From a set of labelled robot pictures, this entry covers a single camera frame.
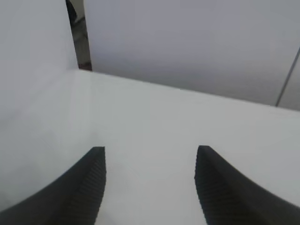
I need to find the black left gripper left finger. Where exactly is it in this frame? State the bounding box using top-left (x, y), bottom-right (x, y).
top-left (0, 146), bottom-right (106, 225)

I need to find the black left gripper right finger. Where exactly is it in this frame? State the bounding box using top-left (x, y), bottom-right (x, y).
top-left (194, 145), bottom-right (300, 225)

